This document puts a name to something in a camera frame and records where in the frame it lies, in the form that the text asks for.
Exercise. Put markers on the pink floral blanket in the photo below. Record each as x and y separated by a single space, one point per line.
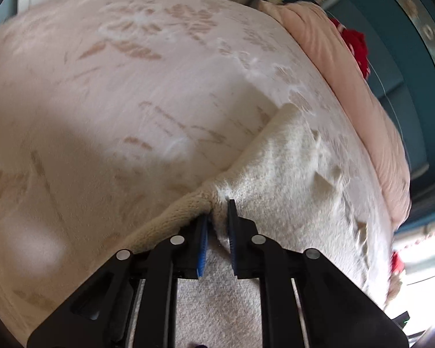
112 116

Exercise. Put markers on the cream knit sweater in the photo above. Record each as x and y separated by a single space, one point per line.
282 174

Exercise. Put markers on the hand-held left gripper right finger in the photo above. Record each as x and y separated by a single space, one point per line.
232 253

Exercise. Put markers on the red white patterned cloth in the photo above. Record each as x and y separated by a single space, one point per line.
397 261

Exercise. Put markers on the silver floral wall picture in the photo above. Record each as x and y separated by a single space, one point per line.
424 29

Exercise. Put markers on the teal headboard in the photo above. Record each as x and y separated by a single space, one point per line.
395 83

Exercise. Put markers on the red knit cloth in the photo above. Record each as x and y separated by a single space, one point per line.
355 43

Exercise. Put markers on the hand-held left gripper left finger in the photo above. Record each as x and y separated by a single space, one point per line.
202 250

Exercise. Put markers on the grey bar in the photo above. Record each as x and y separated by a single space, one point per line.
331 0

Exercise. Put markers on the peach pillow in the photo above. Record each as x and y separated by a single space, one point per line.
348 90

